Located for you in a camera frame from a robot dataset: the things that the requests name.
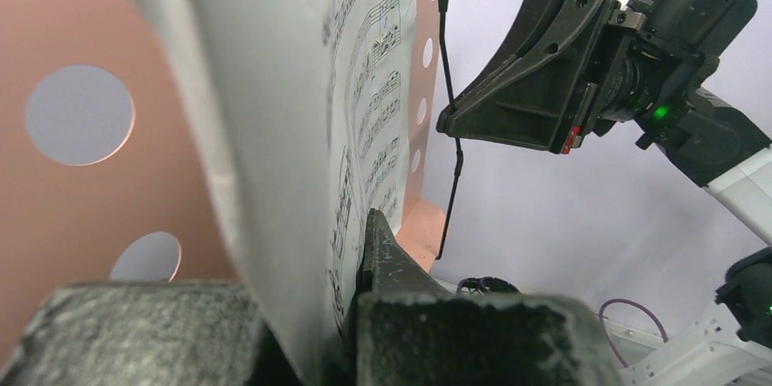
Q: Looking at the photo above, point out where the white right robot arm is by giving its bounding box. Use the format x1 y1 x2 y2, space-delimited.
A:
436 0 771 385

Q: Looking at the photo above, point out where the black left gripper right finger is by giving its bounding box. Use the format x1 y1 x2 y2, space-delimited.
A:
353 209 621 385

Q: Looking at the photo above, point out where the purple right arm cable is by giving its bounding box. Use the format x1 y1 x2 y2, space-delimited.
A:
596 299 669 370

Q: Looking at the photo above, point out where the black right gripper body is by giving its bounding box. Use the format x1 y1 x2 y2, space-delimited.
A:
566 0 771 188

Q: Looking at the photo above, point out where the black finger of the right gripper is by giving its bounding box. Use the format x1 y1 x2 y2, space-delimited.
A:
436 0 620 154

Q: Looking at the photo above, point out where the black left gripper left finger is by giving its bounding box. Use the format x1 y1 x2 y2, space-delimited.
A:
1 281 266 385

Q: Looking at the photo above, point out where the black microphone tripod stand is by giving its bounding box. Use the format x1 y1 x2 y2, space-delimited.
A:
455 276 520 294

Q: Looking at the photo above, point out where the pink perforated music stand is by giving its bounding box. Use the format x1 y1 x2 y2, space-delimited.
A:
1 0 442 359

